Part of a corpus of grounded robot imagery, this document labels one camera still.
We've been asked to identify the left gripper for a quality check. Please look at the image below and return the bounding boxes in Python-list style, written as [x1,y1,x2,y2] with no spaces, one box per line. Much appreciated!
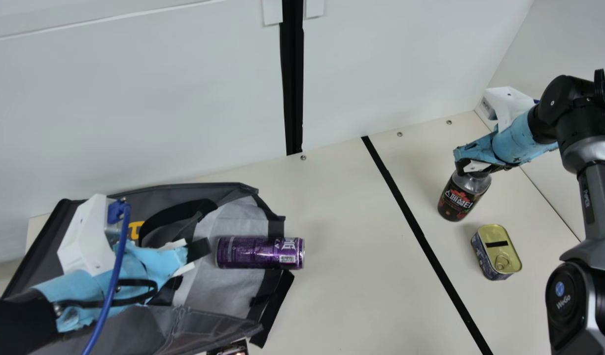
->
[34,238,212,333]

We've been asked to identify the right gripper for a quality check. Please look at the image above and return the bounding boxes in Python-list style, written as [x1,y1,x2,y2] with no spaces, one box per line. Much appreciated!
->
[454,111,559,177]

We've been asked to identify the dark coffee bottle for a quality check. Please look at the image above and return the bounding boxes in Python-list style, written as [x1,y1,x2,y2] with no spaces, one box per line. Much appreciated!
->
[437,169,493,222]

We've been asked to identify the dark grey bag with straps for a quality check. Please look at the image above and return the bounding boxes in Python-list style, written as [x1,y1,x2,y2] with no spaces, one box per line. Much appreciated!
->
[1,182,295,355]

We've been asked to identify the purple drink can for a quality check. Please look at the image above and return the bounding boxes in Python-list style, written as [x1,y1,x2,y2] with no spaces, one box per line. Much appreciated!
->
[215,236,305,270]

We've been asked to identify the rectangular tin with gold lid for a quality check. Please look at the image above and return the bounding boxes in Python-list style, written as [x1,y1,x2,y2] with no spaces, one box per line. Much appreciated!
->
[470,224,523,282]

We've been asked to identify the black strip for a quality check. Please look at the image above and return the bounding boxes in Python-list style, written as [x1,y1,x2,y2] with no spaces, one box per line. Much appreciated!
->
[360,136,494,355]

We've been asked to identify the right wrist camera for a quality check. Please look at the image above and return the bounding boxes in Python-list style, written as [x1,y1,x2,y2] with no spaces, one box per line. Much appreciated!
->
[481,86,537,134]

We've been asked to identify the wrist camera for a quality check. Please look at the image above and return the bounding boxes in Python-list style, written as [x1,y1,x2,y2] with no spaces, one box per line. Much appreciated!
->
[481,86,537,134]
[57,194,119,277]

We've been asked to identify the blue cable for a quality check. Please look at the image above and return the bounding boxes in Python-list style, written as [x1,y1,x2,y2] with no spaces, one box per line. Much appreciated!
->
[81,198,132,355]

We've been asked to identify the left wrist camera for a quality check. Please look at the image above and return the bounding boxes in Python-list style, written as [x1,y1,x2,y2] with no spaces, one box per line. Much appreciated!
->
[57,194,119,277]

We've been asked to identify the black post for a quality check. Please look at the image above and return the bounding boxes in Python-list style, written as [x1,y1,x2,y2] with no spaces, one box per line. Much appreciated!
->
[280,0,304,156]

